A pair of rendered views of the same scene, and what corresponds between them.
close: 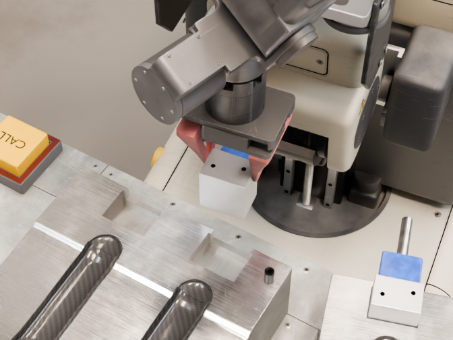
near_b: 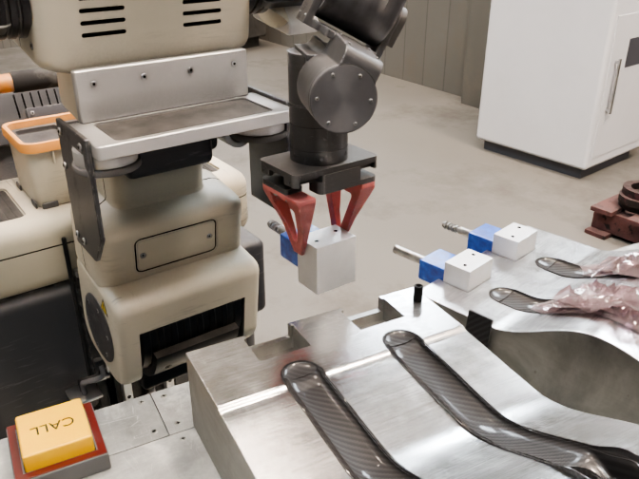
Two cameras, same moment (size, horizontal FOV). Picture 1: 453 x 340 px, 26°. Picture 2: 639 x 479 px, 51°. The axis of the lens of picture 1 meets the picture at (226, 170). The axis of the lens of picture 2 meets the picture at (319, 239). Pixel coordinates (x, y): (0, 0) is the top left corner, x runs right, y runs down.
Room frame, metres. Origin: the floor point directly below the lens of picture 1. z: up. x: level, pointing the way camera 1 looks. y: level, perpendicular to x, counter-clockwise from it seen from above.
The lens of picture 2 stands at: (0.29, 0.53, 1.27)
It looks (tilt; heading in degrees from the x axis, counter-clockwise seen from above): 27 degrees down; 302
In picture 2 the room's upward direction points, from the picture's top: straight up
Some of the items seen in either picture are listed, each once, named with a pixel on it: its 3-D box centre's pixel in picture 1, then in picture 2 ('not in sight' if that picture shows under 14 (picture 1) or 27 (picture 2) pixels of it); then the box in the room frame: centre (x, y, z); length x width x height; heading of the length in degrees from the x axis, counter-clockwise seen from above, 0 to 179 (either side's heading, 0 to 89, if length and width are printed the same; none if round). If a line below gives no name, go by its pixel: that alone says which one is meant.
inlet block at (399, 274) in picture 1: (400, 268); (435, 265); (0.56, -0.18, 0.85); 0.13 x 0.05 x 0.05; 167
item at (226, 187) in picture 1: (245, 151); (300, 242); (0.65, -0.02, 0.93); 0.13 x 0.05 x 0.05; 157
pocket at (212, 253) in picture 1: (222, 264); (370, 327); (0.55, 0.00, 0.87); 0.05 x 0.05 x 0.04; 60
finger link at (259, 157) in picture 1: (245, 143); (329, 202); (0.62, -0.02, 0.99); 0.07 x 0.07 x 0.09; 68
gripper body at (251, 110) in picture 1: (235, 89); (319, 138); (0.62, -0.01, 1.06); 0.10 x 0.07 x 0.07; 68
